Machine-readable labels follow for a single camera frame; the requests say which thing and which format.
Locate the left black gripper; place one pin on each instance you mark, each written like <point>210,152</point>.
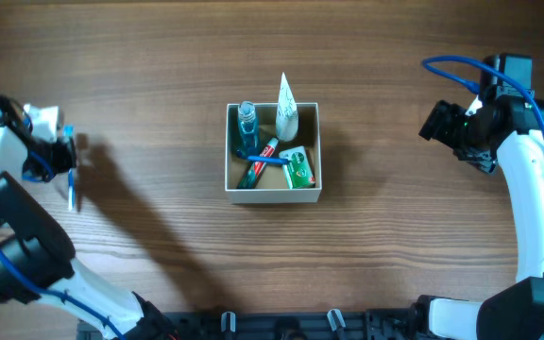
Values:
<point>64,158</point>

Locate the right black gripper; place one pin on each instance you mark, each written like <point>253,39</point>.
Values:
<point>442,125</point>

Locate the blue white toothbrush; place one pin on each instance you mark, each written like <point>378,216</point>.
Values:
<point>70,189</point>

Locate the green Dettol soap bar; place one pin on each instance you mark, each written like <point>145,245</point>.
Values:
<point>297,171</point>

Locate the white lotion tube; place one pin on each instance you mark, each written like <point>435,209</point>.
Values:
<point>287,113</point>

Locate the blue mouthwash bottle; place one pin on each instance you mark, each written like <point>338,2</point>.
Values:
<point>248,125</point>

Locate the teal toothpaste tube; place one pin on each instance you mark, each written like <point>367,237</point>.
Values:
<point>252,174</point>

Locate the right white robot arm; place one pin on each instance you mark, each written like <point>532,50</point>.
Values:
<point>505,134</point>

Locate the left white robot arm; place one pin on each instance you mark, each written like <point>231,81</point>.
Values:
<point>38,261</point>

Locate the white cardboard box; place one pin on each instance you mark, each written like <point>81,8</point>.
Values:
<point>272,186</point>

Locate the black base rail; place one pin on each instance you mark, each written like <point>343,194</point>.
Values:
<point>367,325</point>

